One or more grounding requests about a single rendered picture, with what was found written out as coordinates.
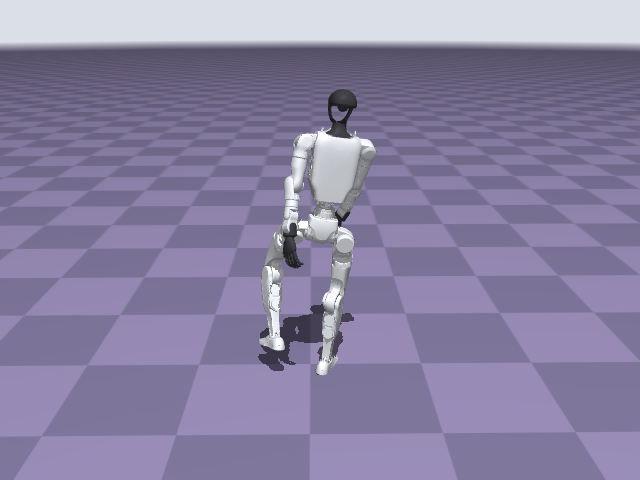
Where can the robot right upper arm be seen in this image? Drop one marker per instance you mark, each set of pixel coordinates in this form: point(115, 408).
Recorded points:
point(368, 154)

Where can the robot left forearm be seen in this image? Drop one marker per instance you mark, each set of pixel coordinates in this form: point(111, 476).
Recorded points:
point(291, 205)

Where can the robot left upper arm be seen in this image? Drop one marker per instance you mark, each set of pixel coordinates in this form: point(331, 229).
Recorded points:
point(302, 144)

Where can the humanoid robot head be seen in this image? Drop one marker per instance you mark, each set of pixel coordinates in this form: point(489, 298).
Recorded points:
point(344, 99)

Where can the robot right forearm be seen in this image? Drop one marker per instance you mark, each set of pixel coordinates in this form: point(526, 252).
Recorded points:
point(347, 205)

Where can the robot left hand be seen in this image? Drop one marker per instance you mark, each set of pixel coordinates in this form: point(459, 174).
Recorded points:
point(289, 247)

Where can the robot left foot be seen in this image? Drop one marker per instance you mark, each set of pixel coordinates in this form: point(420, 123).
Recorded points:
point(276, 344)

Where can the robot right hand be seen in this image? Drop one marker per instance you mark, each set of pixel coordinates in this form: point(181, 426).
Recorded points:
point(341, 219)

